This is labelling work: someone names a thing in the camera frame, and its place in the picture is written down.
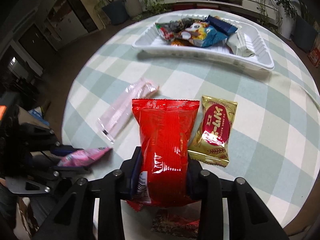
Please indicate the brown checkered snack packet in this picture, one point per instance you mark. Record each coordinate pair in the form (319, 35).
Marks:
(178, 221)

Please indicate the white snack packet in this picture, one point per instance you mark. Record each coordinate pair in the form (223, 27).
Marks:
(237, 43)

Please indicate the left dark blue pot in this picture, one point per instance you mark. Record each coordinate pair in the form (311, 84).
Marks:
(116, 12)

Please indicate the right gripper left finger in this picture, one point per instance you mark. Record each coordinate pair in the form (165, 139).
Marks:
(131, 170)

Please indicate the gold red biscuit packet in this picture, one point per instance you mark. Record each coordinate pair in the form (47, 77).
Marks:
(210, 144)

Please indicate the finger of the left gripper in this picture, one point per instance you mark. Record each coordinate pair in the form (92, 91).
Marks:
(63, 150)

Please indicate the pink cartoon candy packet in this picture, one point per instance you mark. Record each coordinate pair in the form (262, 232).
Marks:
(83, 158)

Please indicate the dark blue plant pot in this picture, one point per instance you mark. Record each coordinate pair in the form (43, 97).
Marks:
(304, 35)

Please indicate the black snack packet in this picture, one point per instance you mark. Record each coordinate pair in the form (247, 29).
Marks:
(169, 30)

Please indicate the large red snack bag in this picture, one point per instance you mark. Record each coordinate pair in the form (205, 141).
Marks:
(165, 127)

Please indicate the dark blue snack packet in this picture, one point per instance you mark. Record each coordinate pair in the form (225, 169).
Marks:
(221, 25)

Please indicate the pale pink stick packet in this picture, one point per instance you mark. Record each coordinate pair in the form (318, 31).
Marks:
(115, 118)

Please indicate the white TV console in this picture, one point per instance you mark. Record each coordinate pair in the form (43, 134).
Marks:
(244, 7)

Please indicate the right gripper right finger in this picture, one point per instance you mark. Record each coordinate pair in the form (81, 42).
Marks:
(193, 181)

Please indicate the red gift box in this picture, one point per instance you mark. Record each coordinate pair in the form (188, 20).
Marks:
(314, 57)

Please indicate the panda cartoon snack packet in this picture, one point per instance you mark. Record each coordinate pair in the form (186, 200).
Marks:
(202, 35)

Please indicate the white plastic tray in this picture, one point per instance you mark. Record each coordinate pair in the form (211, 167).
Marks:
(152, 42)

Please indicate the grey plant pot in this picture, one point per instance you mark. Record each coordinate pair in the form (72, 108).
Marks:
(133, 8)

